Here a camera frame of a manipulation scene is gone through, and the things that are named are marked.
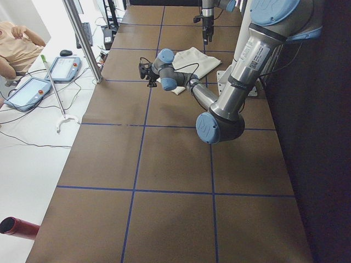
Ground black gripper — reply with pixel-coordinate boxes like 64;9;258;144
202;16;214;45
147;67;159;88

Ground cream long-sleeve cat shirt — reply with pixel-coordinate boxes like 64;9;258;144
162;47;222;79

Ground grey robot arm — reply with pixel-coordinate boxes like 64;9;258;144
200;0;236;45
139;1;325;144

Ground black box white label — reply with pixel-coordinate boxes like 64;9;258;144
103;28;114;50

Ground black keyboard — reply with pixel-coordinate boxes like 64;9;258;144
75;22;93;49

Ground far blue teach pendant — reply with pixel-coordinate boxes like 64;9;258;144
49;56;82;83

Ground blue teach pendant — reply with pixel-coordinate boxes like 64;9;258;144
49;56;82;83
4;77;52;112

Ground grabber stick with white hook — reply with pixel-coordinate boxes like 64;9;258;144
40;55;80;134

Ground black computer mouse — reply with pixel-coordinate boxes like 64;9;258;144
60;49;73;57

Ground near blue teach pendant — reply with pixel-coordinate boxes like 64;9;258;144
4;77;52;112

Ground person in beige shirt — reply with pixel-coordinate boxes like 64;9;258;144
1;21;46;79

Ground red tube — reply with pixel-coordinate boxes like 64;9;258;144
1;217;40;240

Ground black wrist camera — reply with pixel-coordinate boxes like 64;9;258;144
193;15;203;23
138;62;151;80

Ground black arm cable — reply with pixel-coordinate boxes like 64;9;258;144
139;56;200;83

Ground white camera mast with base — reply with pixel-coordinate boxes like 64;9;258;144
217;0;252;94

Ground aluminium frame post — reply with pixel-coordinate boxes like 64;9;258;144
63;0;103;83

